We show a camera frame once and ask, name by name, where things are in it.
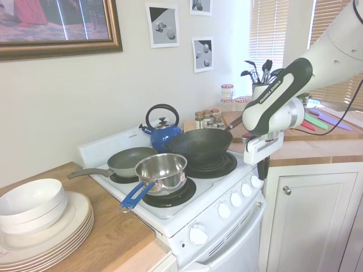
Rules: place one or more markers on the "black slotted spoon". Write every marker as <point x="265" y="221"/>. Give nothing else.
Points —
<point x="251" y="63"/>

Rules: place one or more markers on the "large white oven knob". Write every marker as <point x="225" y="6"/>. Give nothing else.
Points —
<point x="198" y="233"/>

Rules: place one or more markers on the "white drawer cabinet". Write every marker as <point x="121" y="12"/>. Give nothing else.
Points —
<point x="167" y="265"/>

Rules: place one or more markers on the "small black coil burner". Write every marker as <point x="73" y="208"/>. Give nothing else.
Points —
<point x="175" y="198"/>
<point x="122" y="179"/>

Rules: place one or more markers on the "glass salt shaker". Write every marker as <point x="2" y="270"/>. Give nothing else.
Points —
<point x="210" y="124"/>

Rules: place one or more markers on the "white oven door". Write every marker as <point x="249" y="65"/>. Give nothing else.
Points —
<point x="241" y="249"/>

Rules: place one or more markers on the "short jar red checkered lid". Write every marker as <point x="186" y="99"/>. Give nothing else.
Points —
<point x="241" y="100"/>
<point x="226" y="101"/>

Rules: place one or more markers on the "white bowl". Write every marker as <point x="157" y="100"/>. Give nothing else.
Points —
<point x="54" y="218"/>
<point x="28" y="198"/>

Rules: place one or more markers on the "black spatula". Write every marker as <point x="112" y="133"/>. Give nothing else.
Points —
<point x="246" y="73"/>

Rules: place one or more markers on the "white burner knob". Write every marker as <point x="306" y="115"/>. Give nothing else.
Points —
<point x="236" y="199"/>
<point x="255" y="182"/>
<point x="246" y="189"/>
<point x="224" y="210"/>

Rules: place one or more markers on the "small grey shapes poster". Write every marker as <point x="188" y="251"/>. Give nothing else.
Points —
<point x="201" y="5"/>

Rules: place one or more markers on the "tall jar red checkered lid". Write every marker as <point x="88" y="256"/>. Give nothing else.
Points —
<point x="227" y="92"/>

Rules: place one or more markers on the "large black coil burner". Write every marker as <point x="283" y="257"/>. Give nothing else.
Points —
<point x="218" y="167"/>

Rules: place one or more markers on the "large wooden counter board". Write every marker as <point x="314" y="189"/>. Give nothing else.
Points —
<point x="113" y="226"/>

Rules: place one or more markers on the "green knife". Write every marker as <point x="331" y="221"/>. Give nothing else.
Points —
<point x="317" y="122"/>

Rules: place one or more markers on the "white electric stove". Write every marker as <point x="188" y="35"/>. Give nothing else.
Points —
<point x="198" y="187"/>

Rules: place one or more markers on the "purple knife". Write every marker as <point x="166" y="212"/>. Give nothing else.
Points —
<point x="334" y="120"/>

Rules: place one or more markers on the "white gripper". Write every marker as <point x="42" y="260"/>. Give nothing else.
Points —
<point x="261" y="151"/>

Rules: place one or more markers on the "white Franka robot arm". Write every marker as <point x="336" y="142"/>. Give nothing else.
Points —
<point x="340" y="42"/>

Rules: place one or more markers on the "glass pepper shaker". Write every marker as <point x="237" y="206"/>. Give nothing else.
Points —
<point x="220" y="126"/>

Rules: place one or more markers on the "utensil holder cup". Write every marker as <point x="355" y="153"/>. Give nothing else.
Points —
<point x="258" y="90"/>

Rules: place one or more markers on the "cream dinner plate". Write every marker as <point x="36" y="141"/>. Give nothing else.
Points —
<point x="56" y="256"/>
<point x="56" y="251"/>
<point x="56" y="248"/>

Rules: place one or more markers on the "spice jar copper lid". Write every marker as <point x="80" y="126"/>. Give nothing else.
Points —
<point x="198" y="120"/>
<point x="207" y="116"/>

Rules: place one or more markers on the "red knife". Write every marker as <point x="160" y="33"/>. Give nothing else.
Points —
<point x="309" y="125"/>

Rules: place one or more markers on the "spice jar green contents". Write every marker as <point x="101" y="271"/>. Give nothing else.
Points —
<point x="217" y="120"/>

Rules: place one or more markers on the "small potted plant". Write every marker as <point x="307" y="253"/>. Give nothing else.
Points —
<point x="304" y="97"/>

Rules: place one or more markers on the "silver cabinet knob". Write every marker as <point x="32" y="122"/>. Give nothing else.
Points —
<point x="287" y="190"/>

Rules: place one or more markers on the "gold framed painting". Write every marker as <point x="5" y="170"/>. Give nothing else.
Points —
<point x="42" y="22"/>

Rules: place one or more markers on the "grey poster sphere and cubes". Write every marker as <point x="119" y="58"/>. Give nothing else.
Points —
<point x="202" y="55"/>

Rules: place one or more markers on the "stack of white plates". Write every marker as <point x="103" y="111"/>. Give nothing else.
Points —
<point x="73" y="218"/>

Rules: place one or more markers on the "grey poster cube and sphere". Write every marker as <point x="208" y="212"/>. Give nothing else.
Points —
<point x="163" y="28"/>

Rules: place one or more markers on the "spice jar white label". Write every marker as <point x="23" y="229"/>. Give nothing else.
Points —
<point x="215" y="111"/>

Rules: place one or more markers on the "black tongs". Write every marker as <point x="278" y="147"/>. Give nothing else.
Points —
<point x="266" y="66"/>

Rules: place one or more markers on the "wide wooden window blind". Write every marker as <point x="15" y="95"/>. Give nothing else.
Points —
<point x="320" y="17"/>

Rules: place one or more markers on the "grey frying pan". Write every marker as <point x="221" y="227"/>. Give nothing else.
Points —
<point x="130" y="158"/>

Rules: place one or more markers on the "white cabinet with knob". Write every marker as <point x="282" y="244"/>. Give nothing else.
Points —
<point x="312" y="226"/>

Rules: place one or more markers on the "wooden cutting board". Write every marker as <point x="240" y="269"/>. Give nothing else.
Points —
<point x="340" y="135"/>

